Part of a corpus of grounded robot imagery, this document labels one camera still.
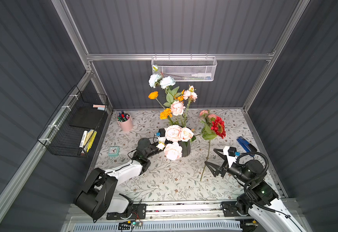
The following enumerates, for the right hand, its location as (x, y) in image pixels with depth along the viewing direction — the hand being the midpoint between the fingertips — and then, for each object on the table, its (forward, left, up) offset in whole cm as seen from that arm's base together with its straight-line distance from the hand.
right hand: (213, 156), depth 69 cm
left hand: (+9, +17, +2) cm, 19 cm away
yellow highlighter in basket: (+8, +61, +4) cm, 61 cm away
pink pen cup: (+32, +53, -12) cm, 63 cm away
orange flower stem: (+18, +23, +11) cm, 31 cm away
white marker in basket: (+4, +62, +6) cm, 63 cm away
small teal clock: (+13, +59, -20) cm, 64 cm away
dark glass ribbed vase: (+17, +11, -21) cm, 30 cm away
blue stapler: (+16, -30, -20) cm, 40 cm away
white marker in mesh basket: (+53, +1, +11) cm, 54 cm away
